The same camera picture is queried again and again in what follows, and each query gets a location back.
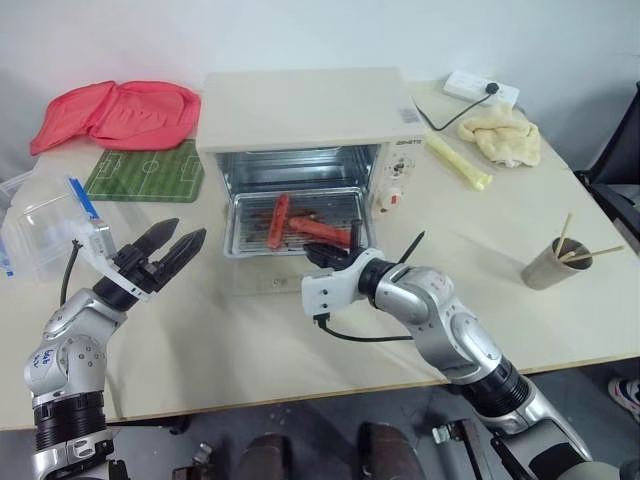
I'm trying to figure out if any cream toaster oven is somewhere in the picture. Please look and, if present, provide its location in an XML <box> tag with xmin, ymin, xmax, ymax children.
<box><xmin>195</xmin><ymin>67</ymin><xmax>428</xmax><ymax>251</ymax></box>

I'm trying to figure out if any black plug with cable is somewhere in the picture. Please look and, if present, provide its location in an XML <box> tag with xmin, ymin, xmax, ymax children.
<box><xmin>411</xmin><ymin>81</ymin><xmax>502</xmax><ymax>133</ymax></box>

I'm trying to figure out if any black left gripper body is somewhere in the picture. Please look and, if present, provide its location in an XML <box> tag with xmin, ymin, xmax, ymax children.
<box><xmin>114</xmin><ymin>242</ymin><xmax>175</xmax><ymax>300</ymax></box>

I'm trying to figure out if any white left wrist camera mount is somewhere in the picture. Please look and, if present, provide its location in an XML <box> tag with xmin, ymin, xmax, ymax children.
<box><xmin>73</xmin><ymin>223</ymin><xmax>152</xmax><ymax>305</ymax></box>

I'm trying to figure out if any pale yellow corn cob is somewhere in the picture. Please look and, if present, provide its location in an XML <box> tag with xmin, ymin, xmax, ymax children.
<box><xmin>425</xmin><ymin>131</ymin><xmax>494</xmax><ymax>192</ymax></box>

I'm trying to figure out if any black chair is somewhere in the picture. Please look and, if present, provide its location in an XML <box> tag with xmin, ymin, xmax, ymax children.
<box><xmin>573</xmin><ymin>78</ymin><xmax>640</xmax><ymax>237</ymax></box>

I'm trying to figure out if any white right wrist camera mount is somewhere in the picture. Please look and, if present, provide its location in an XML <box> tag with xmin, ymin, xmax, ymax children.
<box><xmin>300</xmin><ymin>248</ymin><xmax>387</xmax><ymax>318</ymax></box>

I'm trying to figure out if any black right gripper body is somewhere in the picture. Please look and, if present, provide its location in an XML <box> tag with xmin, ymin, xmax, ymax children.
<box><xmin>305</xmin><ymin>243</ymin><xmax>354</xmax><ymax>272</ymax></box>

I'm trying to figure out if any dark brown rounded shape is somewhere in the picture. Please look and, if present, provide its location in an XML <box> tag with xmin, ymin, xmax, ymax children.
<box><xmin>356</xmin><ymin>421</ymin><xmax>420</xmax><ymax>480</ymax></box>
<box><xmin>238</xmin><ymin>433</ymin><xmax>295</xmax><ymax>480</ymax></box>

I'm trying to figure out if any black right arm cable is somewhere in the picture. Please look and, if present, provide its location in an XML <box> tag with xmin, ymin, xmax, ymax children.
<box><xmin>313</xmin><ymin>313</ymin><xmax>417</xmax><ymax>345</ymax></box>

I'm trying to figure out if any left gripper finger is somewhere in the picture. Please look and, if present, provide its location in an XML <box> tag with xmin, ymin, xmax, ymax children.
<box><xmin>159</xmin><ymin>228</ymin><xmax>208</xmax><ymax>283</ymax></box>
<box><xmin>134</xmin><ymin>217</ymin><xmax>181</xmax><ymax>259</ymax></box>

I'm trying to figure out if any white sneaker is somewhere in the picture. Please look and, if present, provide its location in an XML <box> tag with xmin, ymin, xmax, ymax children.
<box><xmin>607</xmin><ymin>376</ymin><xmax>640</xmax><ymax>422</ymax></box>

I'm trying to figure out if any short red sausage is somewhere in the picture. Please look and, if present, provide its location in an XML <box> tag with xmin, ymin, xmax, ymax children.
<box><xmin>267</xmin><ymin>194</ymin><xmax>291</xmax><ymax>250</ymax></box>

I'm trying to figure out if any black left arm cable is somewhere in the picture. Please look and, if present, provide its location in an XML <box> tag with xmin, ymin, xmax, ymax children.
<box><xmin>59</xmin><ymin>239</ymin><xmax>84</xmax><ymax>307</ymax></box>

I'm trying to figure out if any glass toaster oven door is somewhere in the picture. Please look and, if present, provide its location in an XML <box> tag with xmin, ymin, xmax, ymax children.
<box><xmin>225</xmin><ymin>247</ymin><xmax>376</xmax><ymax>298</ymax></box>

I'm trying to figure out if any red fabric bag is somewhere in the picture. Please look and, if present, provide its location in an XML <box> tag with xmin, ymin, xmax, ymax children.
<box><xmin>29</xmin><ymin>78</ymin><xmax>203</xmax><ymax>157</ymax></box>

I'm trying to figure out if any metal cup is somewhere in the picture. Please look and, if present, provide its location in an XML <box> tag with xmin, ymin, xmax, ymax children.
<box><xmin>520</xmin><ymin>237</ymin><xmax>595</xmax><ymax>292</ymax></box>

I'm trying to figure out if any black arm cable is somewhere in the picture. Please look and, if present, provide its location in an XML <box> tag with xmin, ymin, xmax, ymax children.
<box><xmin>59</xmin><ymin>239</ymin><xmax>84</xmax><ymax>307</ymax></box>
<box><xmin>313</xmin><ymin>313</ymin><xmax>417</xmax><ymax>345</ymax></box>

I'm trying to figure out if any white oven knob red mark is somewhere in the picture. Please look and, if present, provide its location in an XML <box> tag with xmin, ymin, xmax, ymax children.
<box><xmin>381</xmin><ymin>186</ymin><xmax>405</xmax><ymax>212</ymax></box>

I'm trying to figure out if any wooden chopstick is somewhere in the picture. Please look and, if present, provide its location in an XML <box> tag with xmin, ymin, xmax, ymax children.
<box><xmin>561</xmin><ymin>244</ymin><xmax>624</xmax><ymax>263</ymax></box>
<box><xmin>556</xmin><ymin>211</ymin><xmax>573</xmax><ymax>257</ymax></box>

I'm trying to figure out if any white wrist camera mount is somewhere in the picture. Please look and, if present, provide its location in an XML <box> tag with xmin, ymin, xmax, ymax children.
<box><xmin>73</xmin><ymin>223</ymin><xmax>152</xmax><ymax>305</ymax></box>
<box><xmin>300</xmin><ymin>248</ymin><xmax>387</xmax><ymax>318</ymax></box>

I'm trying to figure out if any metal baking tray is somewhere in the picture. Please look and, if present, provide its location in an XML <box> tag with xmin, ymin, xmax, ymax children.
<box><xmin>222</xmin><ymin>186</ymin><xmax>372</xmax><ymax>260</ymax></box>

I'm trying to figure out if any clear plastic storage box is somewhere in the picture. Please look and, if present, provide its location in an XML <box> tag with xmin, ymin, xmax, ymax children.
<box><xmin>0</xmin><ymin>168</ymin><xmax>117</xmax><ymax>284</ymax></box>

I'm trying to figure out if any long red sausage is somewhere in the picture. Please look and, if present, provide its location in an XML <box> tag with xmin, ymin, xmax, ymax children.
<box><xmin>286</xmin><ymin>215</ymin><xmax>352</xmax><ymax>245</ymax></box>

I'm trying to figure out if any pale yellow towel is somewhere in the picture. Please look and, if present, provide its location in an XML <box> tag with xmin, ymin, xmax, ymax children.
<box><xmin>456</xmin><ymin>101</ymin><xmax>543</xmax><ymax>168</ymax></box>

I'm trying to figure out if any white power strip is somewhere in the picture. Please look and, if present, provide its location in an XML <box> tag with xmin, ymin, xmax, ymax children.
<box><xmin>442</xmin><ymin>70</ymin><xmax>522</xmax><ymax>107</ymax></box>

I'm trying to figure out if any green soccer field mat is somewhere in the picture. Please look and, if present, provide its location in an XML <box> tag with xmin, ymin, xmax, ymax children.
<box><xmin>81</xmin><ymin>138</ymin><xmax>207</xmax><ymax>204</ymax></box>

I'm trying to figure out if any thin black zip tie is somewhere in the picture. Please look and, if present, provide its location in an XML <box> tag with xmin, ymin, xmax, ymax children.
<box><xmin>393</xmin><ymin>230</ymin><xmax>428</xmax><ymax>267</ymax></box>

